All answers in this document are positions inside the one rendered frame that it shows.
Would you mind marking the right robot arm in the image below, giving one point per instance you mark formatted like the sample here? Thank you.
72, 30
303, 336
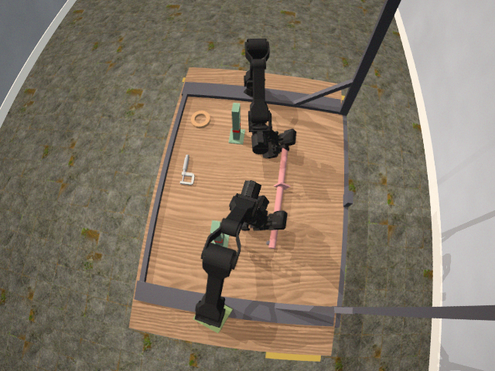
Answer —
259, 113

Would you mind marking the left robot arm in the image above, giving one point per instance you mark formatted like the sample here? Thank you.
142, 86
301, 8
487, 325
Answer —
218, 261

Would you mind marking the long pink rail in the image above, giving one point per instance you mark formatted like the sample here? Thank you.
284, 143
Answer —
278, 201

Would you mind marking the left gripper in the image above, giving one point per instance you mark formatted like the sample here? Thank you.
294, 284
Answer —
274, 221

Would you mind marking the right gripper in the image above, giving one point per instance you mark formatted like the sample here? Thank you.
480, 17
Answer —
288, 138

